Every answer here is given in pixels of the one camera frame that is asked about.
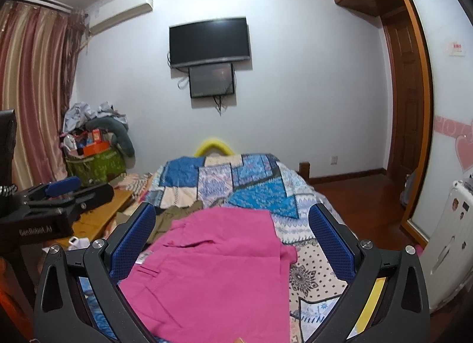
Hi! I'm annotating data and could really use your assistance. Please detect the pink pants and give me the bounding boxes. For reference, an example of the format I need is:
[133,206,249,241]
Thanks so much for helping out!
[119,208,297,342]

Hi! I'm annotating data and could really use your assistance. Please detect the wooden bedside board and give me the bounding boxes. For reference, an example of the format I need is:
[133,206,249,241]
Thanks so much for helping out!
[54,188,134,250]

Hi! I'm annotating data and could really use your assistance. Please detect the green fabric storage bag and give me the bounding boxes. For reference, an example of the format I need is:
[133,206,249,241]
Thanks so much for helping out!
[66,148,126,187]

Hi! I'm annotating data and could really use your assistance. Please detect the white suitcase with stickers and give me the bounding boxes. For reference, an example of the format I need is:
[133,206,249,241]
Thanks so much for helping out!
[420,178,473,312]

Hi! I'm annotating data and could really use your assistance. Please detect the orange box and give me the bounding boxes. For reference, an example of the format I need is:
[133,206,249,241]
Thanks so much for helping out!
[82,141,111,157]

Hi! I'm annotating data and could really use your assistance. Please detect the white crumpled clothes pile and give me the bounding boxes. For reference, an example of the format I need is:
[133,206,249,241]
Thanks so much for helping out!
[63,101,128,133]

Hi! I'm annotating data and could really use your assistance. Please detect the grey plush toy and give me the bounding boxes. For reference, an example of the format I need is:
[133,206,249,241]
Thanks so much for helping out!
[85,117,135,158]

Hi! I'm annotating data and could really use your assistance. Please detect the olive khaki folded pants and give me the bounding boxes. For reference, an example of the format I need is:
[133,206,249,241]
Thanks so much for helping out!
[146,200,204,245]

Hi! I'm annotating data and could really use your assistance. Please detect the yellow round cushion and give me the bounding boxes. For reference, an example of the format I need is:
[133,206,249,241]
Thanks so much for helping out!
[194,138,234,157]

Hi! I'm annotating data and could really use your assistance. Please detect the pink striped curtain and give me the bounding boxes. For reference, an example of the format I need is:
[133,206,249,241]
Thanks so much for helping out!
[1,1,86,189]

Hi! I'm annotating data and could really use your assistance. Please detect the patchwork patterned bed quilt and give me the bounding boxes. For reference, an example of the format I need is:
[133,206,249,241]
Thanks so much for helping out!
[78,153,359,343]

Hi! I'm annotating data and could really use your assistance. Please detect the brown wooden door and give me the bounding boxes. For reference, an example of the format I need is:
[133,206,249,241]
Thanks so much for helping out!
[381,10,424,214]

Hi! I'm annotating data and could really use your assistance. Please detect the white frosted wardrobe door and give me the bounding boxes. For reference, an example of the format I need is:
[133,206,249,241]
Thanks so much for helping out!
[410,0,472,237]

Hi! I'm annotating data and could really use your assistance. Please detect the wooden bed post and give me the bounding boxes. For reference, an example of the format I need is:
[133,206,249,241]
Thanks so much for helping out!
[298,162,310,184]

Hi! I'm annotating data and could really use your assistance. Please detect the small black wall monitor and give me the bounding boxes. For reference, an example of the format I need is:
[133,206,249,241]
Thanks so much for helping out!
[188,63,235,99]

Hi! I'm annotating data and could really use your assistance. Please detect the white wall air conditioner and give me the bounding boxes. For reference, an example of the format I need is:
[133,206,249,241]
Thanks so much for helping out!
[89,0,153,35]

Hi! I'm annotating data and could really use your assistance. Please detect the black wall television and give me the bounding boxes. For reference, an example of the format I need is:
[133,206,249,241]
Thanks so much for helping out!
[169,17,251,68]

